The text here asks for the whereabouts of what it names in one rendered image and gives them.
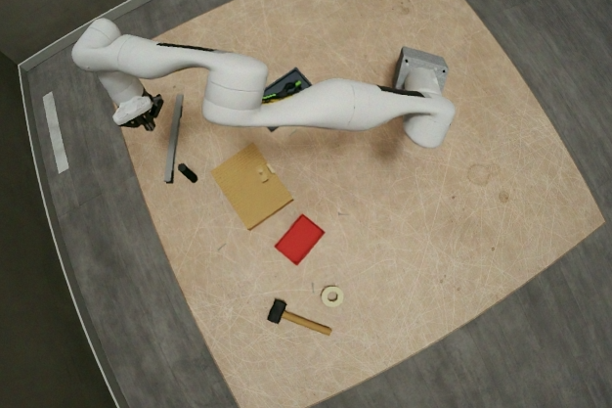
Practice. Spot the black-headed mallet with wooden handle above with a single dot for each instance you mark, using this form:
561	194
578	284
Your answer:
277	312

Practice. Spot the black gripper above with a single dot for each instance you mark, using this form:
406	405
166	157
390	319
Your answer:
147	119

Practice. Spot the red shallow tray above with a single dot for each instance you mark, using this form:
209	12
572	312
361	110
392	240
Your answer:
299	239

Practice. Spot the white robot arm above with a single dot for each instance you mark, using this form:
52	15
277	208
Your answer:
234	92

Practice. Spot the tan wood-grain board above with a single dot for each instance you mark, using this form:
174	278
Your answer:
253	201

